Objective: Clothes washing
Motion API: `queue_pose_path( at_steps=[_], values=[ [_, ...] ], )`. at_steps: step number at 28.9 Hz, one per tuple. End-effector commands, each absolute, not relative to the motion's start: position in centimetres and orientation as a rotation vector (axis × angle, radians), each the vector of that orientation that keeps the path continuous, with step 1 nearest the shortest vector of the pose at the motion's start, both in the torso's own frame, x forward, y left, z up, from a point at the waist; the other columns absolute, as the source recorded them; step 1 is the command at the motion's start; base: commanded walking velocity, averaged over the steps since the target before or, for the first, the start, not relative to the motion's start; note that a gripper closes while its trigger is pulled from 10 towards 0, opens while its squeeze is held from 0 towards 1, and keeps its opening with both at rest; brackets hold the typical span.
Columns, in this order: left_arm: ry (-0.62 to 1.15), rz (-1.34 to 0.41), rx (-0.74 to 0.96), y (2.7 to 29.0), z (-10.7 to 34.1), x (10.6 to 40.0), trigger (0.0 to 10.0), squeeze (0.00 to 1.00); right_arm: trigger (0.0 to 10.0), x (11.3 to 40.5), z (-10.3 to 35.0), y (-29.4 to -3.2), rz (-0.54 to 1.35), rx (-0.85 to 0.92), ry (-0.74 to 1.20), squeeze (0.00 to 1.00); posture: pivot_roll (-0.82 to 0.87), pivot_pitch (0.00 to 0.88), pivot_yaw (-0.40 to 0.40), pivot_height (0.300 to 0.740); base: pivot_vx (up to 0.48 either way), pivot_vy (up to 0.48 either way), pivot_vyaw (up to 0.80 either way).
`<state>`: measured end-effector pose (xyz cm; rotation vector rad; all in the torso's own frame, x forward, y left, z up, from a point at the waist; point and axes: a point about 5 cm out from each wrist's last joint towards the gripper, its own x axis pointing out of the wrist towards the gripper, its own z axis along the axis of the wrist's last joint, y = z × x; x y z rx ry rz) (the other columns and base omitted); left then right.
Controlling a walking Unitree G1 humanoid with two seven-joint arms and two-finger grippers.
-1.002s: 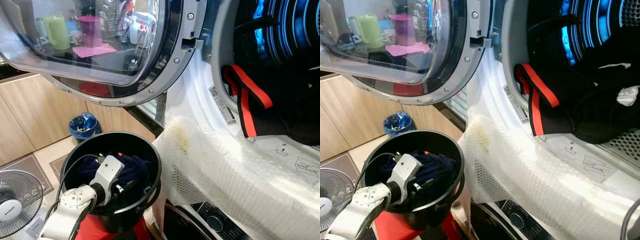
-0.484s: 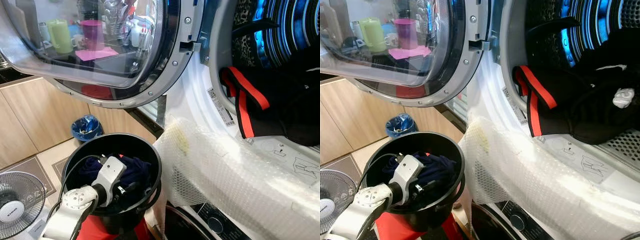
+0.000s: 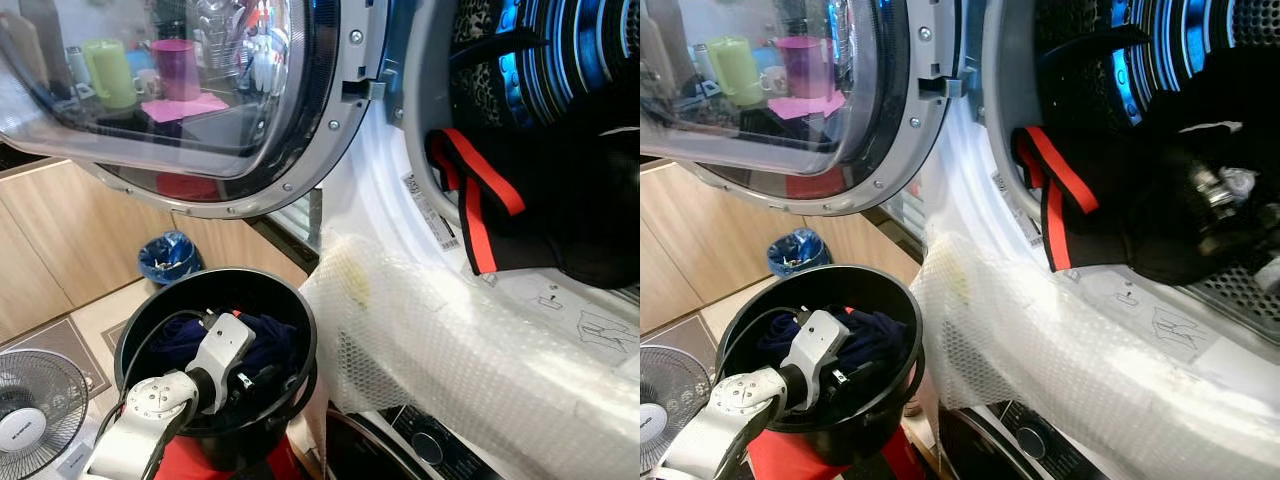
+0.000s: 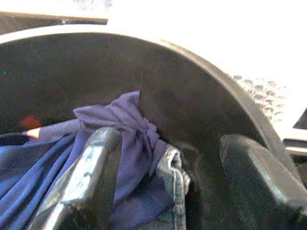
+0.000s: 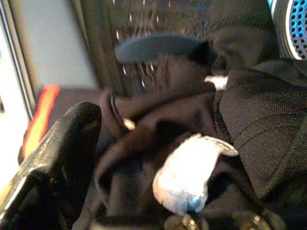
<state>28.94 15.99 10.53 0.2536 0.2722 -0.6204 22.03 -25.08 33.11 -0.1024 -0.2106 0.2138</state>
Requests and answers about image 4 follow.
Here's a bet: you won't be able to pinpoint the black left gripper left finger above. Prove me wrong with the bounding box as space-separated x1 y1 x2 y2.
28 126 121 230

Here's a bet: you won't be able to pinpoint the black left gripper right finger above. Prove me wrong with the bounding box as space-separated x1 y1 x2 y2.
220 134 307 230

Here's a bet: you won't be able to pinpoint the purple cloth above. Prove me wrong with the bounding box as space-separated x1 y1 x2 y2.
73 90 168 208

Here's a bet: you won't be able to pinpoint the blue denim jeans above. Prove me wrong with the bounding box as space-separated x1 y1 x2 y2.
112 143 192 230

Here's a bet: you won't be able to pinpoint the front-load washing machine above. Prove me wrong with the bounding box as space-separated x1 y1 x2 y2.
0 9 307 230

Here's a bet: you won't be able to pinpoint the blue garment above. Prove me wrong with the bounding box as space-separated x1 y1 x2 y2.
0 118 81 230

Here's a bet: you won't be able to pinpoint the perforated steel washer drum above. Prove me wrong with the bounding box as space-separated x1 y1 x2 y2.
231 73 290 123

